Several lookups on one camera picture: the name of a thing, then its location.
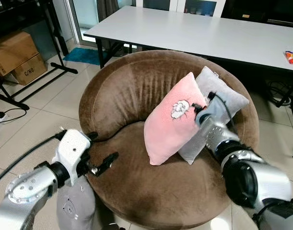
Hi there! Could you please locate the teal floor mat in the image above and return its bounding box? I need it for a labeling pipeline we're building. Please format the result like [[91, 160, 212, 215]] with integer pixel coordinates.
[[63, 47, 103, 66]]

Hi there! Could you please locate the cardboard box marked C/NO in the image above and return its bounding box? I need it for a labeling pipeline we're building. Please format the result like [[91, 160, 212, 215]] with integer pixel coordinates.
[[10, 54, 48, 86]]

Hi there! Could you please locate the brown round sofa chair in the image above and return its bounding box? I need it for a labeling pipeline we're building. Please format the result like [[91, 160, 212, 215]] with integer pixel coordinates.
[[78, 49, 260, 230]]

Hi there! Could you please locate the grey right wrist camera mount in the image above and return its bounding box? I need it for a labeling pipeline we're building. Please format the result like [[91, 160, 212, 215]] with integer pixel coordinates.
[[197, 96, 229, 129]]

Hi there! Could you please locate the white cabinet with glass doors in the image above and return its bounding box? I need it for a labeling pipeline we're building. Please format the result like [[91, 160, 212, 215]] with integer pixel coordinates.
[[134, 0, 227, 17]]

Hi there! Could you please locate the orange snack packet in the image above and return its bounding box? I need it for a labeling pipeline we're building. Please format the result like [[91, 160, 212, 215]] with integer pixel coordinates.
[[284, 50, 293, 66]]

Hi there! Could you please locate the light grey pillow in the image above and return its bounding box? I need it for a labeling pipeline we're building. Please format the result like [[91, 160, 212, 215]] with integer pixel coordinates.
[[177, 66, 250, 165]]

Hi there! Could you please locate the white long table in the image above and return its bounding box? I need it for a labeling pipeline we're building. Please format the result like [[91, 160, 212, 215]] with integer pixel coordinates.
[[83, 6, 293, 72]]

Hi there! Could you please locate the grey pillow with bear face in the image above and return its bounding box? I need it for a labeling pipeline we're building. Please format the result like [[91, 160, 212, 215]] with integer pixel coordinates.
[[56, 177, 96, 230]]

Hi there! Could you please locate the black floor cable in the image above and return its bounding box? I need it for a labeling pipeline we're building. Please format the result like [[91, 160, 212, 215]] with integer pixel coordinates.
[[0, 108, 28, 126]]

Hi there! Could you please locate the large brown cardboard box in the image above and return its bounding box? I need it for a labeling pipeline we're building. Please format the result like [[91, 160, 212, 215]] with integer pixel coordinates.
[[0, 31, 40, 77]]

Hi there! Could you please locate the pink pillow with white print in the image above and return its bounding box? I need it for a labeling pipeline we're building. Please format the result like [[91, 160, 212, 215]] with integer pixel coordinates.
[[143, 72, 208, 166]]

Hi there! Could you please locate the dark grey curtain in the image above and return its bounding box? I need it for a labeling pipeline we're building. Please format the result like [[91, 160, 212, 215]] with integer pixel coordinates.
[[96, 0, 119, 22]]

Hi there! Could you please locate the black metal rack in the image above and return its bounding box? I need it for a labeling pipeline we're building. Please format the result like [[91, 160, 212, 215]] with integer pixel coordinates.
[[0, 0, 79, 111]]

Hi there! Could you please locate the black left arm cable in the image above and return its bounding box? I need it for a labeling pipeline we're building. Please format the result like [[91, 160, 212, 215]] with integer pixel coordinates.
[[0, 132, 66, 187]]

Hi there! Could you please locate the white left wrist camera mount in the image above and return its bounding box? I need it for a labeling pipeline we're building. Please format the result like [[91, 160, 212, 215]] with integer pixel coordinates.
[[53, 128, 92, 185]]

